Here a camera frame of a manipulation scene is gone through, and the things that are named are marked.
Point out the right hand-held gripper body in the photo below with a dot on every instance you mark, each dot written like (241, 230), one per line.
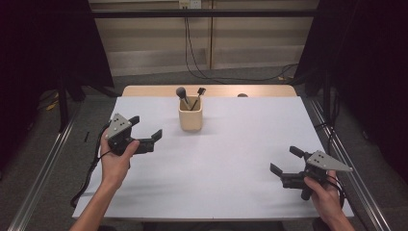
(320, 162)

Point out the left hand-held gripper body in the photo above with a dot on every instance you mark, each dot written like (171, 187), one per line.
(118, 128)

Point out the beige square cup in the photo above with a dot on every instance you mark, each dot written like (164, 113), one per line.
(191, 120)

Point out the black powder makeup brush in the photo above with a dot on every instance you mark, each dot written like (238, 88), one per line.
(181, 93)

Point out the thin black eyebrow brush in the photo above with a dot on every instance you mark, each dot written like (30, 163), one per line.
(199, 95)

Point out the person's right hand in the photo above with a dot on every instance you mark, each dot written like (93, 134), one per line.
(325, 197)

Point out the person's left hand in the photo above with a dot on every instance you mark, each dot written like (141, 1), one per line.
(115, 166)

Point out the yellow floor tape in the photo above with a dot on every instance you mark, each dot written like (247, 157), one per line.
(51, 106)

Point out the white table sheet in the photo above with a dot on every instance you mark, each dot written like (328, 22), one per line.
(208, 192)

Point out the dark round table grommet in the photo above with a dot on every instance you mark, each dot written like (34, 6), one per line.
(242, 95)

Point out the black curtain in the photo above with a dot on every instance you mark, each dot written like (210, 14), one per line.
(38, 48)
(369, 64)

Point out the black horizontal bar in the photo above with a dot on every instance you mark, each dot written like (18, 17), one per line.
(205, 13)

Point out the aluminium floor rail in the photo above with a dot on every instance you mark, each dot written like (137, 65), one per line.
(362, 192)
(41, 179)

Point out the white wall socket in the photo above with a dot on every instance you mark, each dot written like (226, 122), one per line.
(190, 4)

